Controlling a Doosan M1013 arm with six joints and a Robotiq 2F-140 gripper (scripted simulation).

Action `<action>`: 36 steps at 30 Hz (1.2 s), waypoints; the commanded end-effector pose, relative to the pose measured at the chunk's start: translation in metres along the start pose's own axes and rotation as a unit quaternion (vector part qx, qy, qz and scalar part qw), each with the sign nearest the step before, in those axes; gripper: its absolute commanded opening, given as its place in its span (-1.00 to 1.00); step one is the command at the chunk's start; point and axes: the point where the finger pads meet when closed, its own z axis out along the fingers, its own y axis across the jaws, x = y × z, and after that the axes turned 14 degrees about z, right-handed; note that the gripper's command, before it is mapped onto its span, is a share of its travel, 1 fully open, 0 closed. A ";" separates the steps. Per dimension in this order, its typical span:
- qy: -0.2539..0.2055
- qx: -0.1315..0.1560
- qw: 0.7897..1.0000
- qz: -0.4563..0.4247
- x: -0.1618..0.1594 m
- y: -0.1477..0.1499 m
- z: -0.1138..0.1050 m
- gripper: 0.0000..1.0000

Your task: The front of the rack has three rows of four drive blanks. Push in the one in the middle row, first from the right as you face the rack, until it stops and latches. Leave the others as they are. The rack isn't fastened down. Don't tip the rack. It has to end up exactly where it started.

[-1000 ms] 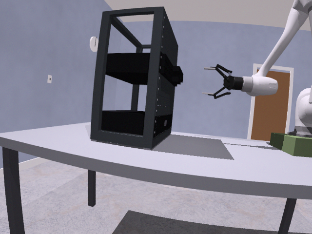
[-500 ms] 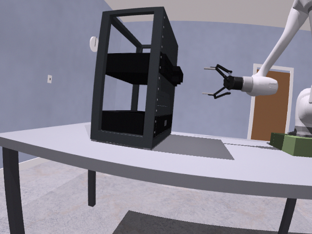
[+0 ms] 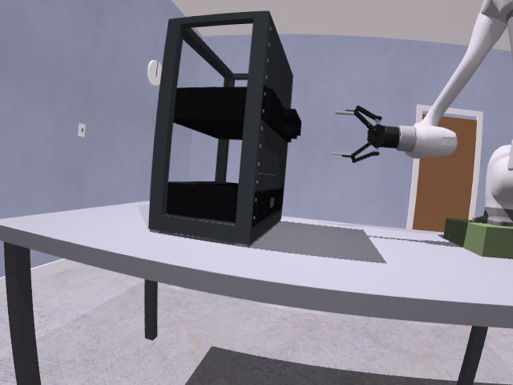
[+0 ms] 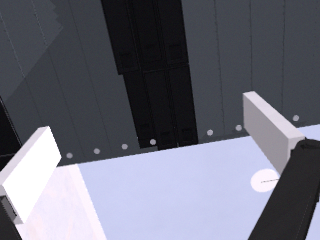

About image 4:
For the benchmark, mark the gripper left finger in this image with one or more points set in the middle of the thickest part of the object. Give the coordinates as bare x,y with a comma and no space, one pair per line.
23,179

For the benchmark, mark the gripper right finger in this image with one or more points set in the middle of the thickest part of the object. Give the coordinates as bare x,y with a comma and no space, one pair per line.
289,210

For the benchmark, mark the black open-frame rack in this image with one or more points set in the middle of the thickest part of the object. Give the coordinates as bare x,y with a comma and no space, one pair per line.
57,69

